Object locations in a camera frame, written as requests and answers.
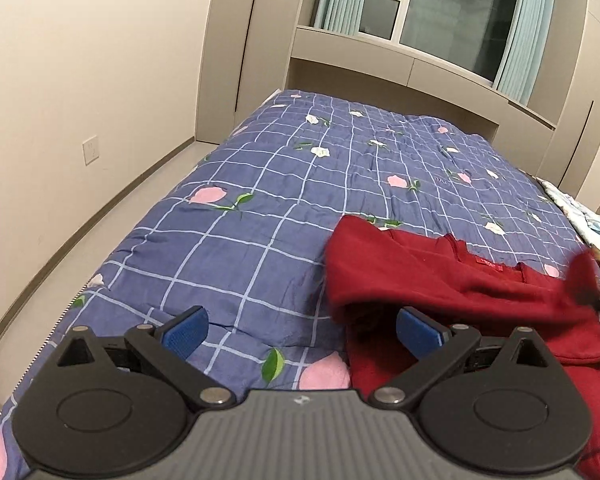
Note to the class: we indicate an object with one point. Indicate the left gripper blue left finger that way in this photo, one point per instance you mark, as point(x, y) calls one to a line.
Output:
point(180, 336)

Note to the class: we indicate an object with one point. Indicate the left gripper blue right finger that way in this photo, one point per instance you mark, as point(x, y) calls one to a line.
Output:
point(422, 336)

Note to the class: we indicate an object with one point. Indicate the red knit sweater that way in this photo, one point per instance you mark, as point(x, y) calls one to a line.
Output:
point(372, 274)

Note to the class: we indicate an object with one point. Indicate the blue checked floral quilt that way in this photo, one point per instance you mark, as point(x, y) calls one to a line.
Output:
point(268, 394)

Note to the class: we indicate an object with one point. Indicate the white light-blue patterned cloth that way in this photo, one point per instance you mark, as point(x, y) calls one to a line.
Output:
point(584, 220)

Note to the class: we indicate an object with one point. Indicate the right teal curtain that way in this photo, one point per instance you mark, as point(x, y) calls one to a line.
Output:
point(524, 49)

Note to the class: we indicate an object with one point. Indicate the white wall socket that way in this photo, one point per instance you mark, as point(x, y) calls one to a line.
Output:
point(90, 149)

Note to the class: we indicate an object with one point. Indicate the window with white frame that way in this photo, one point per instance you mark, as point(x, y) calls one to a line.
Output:
point(470, 34)

